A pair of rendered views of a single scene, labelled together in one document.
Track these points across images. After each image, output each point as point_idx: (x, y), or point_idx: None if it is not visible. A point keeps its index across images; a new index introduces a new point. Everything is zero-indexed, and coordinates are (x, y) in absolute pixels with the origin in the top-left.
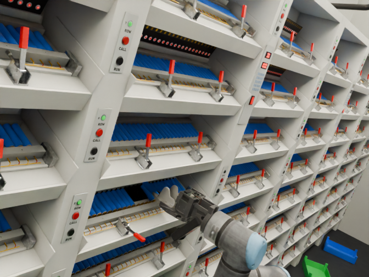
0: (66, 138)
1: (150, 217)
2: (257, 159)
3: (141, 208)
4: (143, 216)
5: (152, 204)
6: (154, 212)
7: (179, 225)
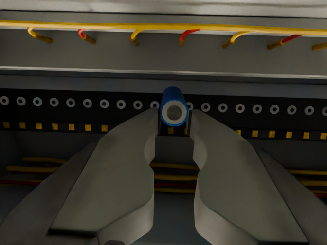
0: None
1: (267, 3)
2: None
3: (318, 78)
4: (322, 15)
5: (205, 74)
6: (187, 12)
7: None
